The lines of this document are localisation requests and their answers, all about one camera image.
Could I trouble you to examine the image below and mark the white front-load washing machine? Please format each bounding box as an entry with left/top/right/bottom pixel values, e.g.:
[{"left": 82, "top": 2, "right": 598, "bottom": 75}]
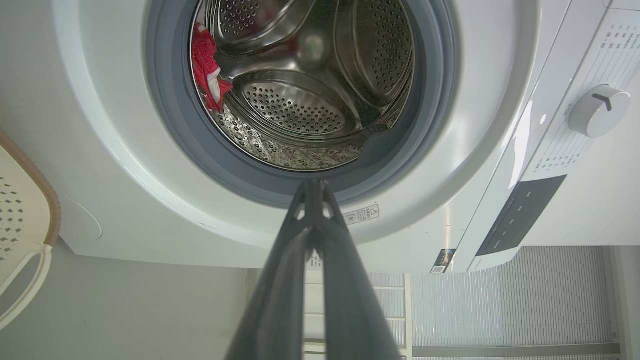
[{"left": 50, "top": 0, "right": 640, "bottom": 274}]

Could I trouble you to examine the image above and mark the dark grey control panel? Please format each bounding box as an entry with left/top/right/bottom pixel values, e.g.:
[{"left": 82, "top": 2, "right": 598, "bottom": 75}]
[{"left": 475, "top": 174, "right": 569, "bottom": 257}]

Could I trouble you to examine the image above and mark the red and white jersey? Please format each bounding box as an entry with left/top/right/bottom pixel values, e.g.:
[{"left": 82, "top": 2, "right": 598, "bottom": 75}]
[{"left": 191, "top": 22, "right": 234, "bottom": 114}]

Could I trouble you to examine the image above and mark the cream perforated laundry basket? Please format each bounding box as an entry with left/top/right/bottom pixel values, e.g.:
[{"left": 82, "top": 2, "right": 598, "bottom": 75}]
[{"left": 0, "top": 129, "right": 63, "bottom": 332}]

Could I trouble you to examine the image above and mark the white round control knob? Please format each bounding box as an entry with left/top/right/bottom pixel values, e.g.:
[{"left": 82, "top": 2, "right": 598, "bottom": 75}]
[{"left": 568, "top": 84, "right": 632, "bottom": 140}]

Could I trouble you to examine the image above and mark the grey rubber door gasket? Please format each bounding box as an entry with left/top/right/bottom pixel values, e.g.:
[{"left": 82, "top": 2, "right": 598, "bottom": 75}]
[{"left": 145, "top": 0, "right": 459, "bottom": 209}]

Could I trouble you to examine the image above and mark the black QR code sticker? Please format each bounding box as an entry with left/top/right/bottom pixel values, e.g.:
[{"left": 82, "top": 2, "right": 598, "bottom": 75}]
[{"left": 430, "top": 248, "right": 457, "bottom": 275}]

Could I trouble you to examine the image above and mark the white warning sticker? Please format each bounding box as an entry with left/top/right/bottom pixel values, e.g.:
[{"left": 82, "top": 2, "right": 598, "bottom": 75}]
[{"left": 343, "top": 203, "right": 380, "bottom": 226}]

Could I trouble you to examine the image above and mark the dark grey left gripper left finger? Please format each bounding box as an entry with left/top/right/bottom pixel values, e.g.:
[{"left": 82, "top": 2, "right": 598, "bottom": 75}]
[{"left": 225, "top": 181, "right": 315, "bottom": 360}]

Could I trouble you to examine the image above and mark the stainless steel washing machine drum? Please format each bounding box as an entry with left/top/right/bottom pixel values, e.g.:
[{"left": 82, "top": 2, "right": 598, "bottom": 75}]
[{"left": 189, "top": 0, "right": 415, "bottom": 173}]

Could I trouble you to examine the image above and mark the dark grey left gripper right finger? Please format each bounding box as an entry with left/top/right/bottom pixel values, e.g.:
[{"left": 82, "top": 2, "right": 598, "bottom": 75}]
[{"left": 314, "top": 180, "right": 402, "bottom": 360}]

